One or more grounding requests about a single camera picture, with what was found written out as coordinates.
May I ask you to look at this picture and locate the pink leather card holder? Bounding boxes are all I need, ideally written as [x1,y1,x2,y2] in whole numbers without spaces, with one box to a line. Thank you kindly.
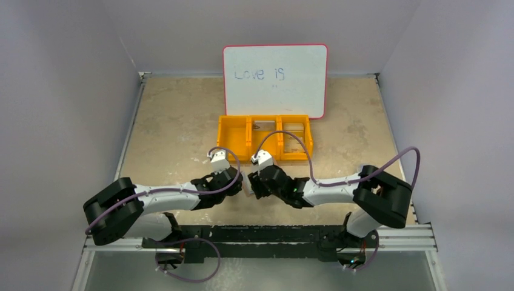
[241,172,255,197]

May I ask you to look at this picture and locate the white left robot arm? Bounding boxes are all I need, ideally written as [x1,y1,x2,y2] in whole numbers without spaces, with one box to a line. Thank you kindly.
[82,167,244,246]

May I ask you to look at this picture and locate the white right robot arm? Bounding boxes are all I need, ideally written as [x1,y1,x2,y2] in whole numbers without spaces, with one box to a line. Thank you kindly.
[248,165,412,238]

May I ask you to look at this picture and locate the cards in right bin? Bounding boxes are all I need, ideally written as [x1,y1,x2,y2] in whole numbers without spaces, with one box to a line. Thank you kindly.
[283,123,304,153]

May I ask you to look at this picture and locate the silver card in middle bin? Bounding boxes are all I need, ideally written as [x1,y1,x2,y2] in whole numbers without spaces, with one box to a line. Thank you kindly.
[252,120,276,132]

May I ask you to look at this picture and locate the yellow middle bin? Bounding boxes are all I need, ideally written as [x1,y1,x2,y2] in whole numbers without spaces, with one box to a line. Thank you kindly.
[249,115,279,160]

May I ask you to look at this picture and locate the yellow bin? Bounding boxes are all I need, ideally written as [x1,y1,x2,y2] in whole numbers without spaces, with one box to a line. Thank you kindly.
[279,115,313,162]
[249,115,279,160]
[216,115,251,163]

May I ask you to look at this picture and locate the yellow left bin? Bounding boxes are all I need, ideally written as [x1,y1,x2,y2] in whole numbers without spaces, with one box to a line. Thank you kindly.
[216,115,251,163]

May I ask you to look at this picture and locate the yellow right bin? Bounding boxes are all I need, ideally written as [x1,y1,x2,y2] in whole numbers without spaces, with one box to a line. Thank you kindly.
[279,115,313,162]

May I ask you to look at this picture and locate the pink framed whiteboard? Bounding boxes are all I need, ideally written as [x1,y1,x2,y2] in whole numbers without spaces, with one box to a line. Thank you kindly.
[222,43,329,119]

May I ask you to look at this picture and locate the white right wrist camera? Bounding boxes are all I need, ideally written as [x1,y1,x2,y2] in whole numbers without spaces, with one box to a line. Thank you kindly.
[250,149,275,172]

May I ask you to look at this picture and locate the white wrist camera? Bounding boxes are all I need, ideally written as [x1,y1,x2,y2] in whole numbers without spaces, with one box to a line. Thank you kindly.
[207,149,230,174]
[250,149,275,172]

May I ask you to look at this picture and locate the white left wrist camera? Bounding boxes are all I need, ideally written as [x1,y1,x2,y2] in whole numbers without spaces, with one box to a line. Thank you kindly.
[207,149,230,174]

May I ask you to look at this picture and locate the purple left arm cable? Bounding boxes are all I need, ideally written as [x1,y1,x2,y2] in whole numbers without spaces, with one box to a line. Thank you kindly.
[84,146,242,236]

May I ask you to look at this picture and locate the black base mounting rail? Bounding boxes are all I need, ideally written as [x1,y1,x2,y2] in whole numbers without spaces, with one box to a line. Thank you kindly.
[142,215,379,270]

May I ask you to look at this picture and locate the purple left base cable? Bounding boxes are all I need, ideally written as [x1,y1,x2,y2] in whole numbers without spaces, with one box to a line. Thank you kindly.
[154,238,222,284]

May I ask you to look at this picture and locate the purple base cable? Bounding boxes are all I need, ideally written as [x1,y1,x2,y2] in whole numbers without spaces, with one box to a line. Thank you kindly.
[341,230,382,274]
[154,238,222,284]

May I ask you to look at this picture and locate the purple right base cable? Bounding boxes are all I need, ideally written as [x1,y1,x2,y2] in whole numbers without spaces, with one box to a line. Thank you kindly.
[341,230,382,274]

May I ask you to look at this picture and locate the aluminium frame rail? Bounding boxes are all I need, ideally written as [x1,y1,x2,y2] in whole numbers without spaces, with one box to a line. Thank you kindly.
[84,224,436,252]

